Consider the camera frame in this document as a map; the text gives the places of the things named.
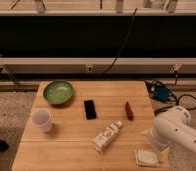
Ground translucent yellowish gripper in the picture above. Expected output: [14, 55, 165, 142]
[142, 129, 169, 152]

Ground white square sponge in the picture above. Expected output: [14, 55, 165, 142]
[135, 149, 159, 167]

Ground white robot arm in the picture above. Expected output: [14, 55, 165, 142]
[143, 106, 196, 154]

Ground green ceramic bowl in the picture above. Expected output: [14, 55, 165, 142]
[43, 81, 74, 105]

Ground white ceramic cup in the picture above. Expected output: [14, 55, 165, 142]
[31, 109, 53, 133]

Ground small red-brown object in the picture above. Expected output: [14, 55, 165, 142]
[125, 102, 134, 120]

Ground blue power box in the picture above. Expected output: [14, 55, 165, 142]
[153, 86, 170, 102]

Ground white tube bottle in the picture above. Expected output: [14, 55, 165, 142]
[93, 121, 123, 153]

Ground black rectangular block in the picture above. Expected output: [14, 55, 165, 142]
[84, 100, 97, 120]

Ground black chair base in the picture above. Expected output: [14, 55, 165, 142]
[0, 140, 9, 152]

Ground black floor cable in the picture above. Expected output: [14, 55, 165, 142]
[145, 79, 196, 116]

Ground white wall outlet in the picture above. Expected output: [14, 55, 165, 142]
[88, 66, 93, 73]

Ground black hanging cable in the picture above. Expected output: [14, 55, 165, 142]
[102, 7, 138, 75]

